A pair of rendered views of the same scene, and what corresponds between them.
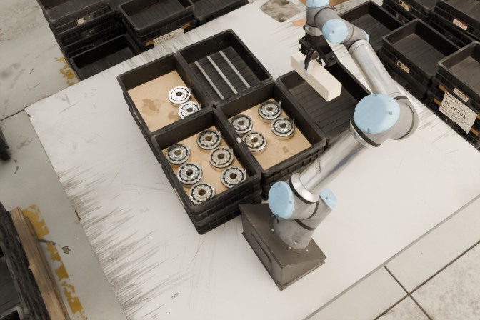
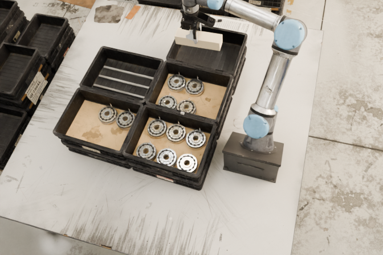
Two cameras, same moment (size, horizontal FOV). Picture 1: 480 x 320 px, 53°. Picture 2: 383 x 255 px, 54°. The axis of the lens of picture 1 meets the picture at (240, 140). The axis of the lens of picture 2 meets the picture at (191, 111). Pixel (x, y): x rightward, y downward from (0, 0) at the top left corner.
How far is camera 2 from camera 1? 0.66 m
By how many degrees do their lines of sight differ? 21
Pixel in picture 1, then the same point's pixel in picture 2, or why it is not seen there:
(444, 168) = not seen: hidden behind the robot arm
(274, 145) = (199, 101)
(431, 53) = not seen: outside the picture
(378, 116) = (294, 35)
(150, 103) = (90, 134)
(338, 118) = (219, 58)
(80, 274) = not seen: outside the picture
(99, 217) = (123, 234)
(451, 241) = not seen: hidden behind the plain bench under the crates
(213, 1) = (40, 38)
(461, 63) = not seen: outside the picture
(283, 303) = (282, 188)
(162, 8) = (9, 66)
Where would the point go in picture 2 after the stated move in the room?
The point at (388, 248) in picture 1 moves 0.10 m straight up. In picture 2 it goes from (305, 114) to (308, 105)
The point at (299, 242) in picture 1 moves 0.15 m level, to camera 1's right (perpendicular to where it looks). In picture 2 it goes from (271, 145) to (290, 124)
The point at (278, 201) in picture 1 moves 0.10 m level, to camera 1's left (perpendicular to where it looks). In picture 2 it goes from (256, 128) to (241, 143)
